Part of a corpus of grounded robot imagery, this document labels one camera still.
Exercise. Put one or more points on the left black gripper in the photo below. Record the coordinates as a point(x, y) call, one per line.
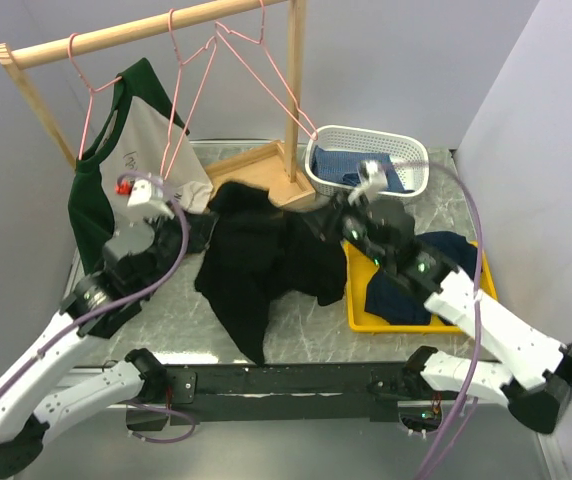
point(199, 229)

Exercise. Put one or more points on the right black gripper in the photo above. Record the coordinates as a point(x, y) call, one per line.
point(331, 218)

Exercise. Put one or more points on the black t shirt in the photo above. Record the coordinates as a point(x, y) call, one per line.
point(257, 253)

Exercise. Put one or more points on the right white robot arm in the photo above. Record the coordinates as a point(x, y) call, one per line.
point(531, 373)

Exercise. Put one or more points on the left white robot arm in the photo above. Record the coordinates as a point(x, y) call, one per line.
point(133, 264)

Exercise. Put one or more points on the navy blue t shirt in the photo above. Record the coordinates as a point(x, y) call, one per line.
point(388, 302)

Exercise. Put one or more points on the green and cream raglan shirt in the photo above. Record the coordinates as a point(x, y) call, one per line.
point(138, 135)

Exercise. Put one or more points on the pink hanger with green shirt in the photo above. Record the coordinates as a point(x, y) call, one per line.
point(91, 90)

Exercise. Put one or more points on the yellow plastic tray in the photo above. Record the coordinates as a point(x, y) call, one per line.
point(360, 270)

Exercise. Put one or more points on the blue patterned cloth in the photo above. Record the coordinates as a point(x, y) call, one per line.
point(342, 167)

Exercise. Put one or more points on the white plastic basket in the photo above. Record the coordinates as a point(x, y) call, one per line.
point(409, 156)

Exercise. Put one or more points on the wooden clothes rack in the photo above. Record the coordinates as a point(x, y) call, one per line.
point(273, 167)

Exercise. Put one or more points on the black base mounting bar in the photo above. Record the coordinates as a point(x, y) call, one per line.
point(306, 391)

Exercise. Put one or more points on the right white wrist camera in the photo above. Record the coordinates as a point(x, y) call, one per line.
point(373, 180)

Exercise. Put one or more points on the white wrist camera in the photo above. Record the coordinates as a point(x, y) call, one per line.
point(146, 196)
point(373, 180)

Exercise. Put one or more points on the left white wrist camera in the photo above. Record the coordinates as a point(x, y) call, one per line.
point(146, 196)

